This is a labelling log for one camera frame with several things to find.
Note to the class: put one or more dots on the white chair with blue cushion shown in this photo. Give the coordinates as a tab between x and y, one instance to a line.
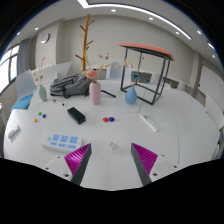
25	85

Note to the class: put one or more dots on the green vase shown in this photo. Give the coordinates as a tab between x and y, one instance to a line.
42	94

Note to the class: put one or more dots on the blue round magnet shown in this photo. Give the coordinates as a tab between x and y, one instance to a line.
111	118
44	116

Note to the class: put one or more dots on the white bar-shaped device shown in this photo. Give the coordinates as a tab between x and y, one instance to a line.
149	123

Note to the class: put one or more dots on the black-framed orange-topped side table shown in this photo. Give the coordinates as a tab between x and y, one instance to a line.
146	48

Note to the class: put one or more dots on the red round magnet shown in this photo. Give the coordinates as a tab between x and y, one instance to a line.
105	119

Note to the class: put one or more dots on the white chairs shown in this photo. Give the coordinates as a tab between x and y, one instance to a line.
63	68

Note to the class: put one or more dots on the black rectangular case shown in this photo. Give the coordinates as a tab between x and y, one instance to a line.
76	115

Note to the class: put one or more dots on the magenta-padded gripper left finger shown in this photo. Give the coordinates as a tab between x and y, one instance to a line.
77	159

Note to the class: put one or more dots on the white wall board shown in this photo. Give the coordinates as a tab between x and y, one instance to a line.
211	86

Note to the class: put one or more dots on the dried flower stems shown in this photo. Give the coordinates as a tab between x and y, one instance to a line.
135	76
41	77

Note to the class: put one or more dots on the grey curtain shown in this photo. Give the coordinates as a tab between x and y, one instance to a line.
23	56

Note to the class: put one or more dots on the green round magnet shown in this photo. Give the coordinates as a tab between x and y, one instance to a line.
39	113

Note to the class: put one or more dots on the round wall clock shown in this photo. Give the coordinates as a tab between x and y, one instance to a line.
45	38

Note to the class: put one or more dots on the black marker pen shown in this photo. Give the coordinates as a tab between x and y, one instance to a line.
58	102

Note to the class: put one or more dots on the pink flower bouquet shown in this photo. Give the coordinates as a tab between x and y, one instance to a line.
91	74

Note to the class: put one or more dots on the pink vase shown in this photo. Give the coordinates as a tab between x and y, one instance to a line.
95	93

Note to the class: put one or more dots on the grey backpack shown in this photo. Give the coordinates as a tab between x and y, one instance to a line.
71	85

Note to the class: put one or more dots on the ceiling lights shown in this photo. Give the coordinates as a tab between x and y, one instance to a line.
83	3

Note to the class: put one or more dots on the wooden coat rack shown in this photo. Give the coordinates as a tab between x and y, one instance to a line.
85	43

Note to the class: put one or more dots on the orange round magnet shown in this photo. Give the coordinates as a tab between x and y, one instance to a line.
35	120

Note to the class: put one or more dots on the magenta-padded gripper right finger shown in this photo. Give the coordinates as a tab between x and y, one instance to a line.
146	159

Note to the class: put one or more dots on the white remote control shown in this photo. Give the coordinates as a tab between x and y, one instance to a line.
14	132

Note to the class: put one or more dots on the blue vase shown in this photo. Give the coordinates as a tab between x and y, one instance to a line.
131	96

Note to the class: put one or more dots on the window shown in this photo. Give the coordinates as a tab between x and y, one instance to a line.
6	70

